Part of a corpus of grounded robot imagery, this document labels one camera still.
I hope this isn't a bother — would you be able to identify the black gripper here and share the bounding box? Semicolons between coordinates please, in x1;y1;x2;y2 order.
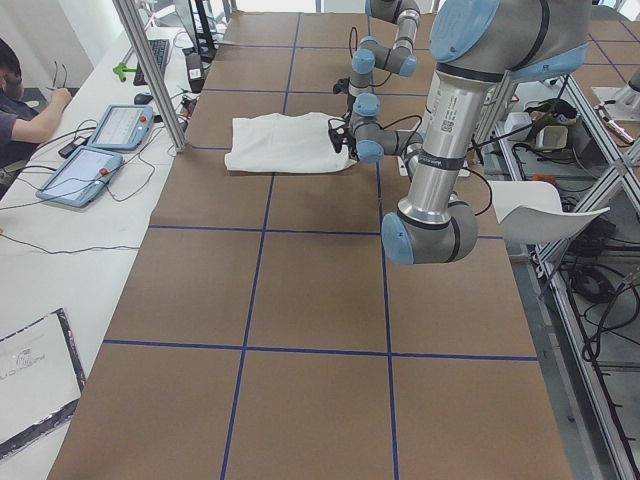
343;94;356;120
343;131;359;160

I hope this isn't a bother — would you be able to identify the white long-sleeve printed shirt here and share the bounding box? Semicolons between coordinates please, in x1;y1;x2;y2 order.
224;112;356;174

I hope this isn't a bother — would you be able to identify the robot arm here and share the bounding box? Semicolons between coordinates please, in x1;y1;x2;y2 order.
346;1;591;265
334;0;421;117

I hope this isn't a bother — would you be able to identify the white plastic chair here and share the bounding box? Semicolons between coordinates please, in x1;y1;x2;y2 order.
489;180;610;244

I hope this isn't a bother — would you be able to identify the black keyboard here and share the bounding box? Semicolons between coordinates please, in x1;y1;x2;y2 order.
132;38;172;87

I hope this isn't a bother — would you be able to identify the black computer mouse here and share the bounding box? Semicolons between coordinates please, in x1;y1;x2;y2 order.
133;93;153;105

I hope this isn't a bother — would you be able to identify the upper blue teach pendant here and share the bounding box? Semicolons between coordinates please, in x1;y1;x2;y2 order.
87;105;154;152

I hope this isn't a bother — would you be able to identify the blue teach pendant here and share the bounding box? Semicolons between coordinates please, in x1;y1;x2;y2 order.
87;105;154;152
36;146;123;208

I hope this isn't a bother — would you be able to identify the green plastic tool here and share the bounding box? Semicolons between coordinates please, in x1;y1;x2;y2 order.
112;62;137;82

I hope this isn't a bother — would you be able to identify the lower blue teach pendant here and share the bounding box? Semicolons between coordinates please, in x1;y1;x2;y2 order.
36;146;123;208

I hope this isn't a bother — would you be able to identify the seated person in dark shirt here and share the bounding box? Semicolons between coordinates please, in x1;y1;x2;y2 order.
1;40;72;168

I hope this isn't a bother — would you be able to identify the white paper in sleeve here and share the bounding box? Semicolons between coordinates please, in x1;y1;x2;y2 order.
1;308;86;458

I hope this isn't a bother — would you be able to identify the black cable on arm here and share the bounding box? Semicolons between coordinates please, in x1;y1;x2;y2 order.
347;27;396;89
377;114;494;217

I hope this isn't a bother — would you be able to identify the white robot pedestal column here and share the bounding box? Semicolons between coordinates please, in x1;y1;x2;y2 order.
399;108;469;179

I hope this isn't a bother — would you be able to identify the aluminium frame post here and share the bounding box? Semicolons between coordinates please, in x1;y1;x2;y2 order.
112;0;186;153

